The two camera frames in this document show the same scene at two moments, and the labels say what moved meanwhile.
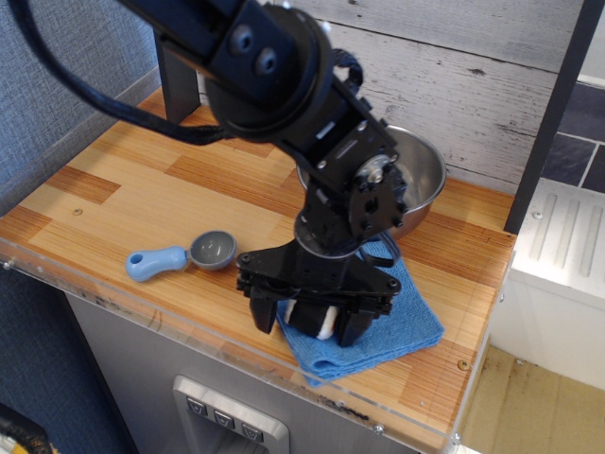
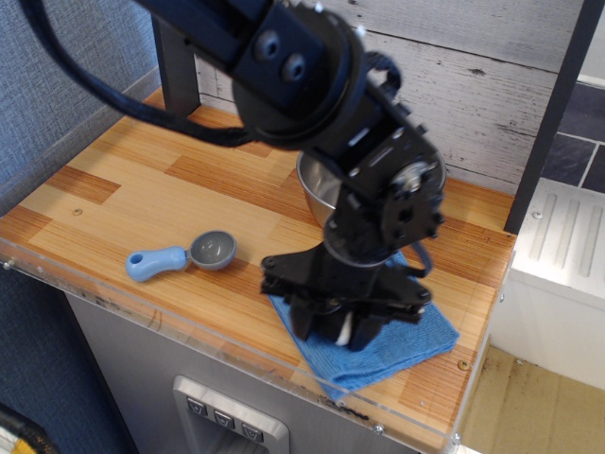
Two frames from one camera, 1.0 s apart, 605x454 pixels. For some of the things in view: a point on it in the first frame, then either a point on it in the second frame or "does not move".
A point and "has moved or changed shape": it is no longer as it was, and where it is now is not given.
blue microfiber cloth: x=410 y=324 has moved or changed shape
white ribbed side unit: x=552 y=308 does not move
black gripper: x=346 y=279 -> x=315 y=274
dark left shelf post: x=180 y=81 does not move
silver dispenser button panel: x=214 y=422 does not move
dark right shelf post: x=582 y=34 does not move
